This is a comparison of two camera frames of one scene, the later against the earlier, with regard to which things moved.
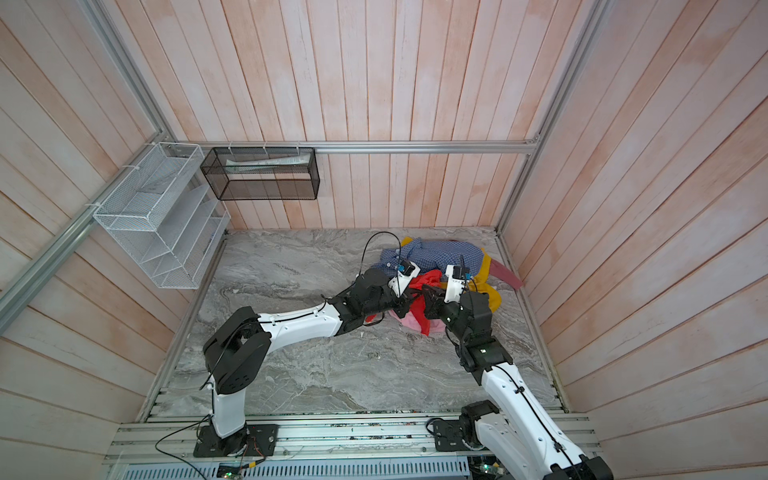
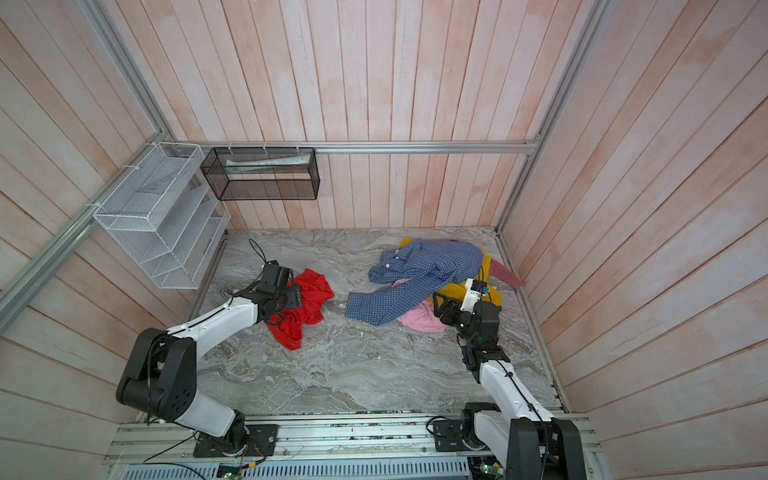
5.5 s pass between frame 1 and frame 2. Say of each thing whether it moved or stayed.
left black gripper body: moved
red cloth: moved
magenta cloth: stayed
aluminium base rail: stayed
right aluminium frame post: stayed
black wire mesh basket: stayed
